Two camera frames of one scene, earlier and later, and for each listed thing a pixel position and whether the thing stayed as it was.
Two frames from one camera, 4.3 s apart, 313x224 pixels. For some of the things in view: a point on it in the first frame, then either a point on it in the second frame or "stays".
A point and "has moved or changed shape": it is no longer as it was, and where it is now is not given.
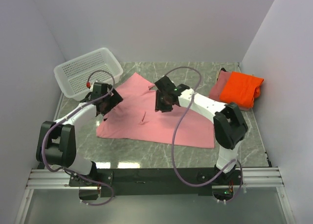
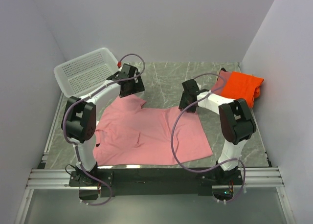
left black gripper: (116, 99) → (138, 87)
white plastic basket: (77, 77) stays
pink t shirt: (135, 119) has moved or changed shape
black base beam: (155, 182) stays
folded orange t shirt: (241, 89) stays
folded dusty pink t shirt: (217, 86) stays
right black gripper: (159, 106) → (182, 103)
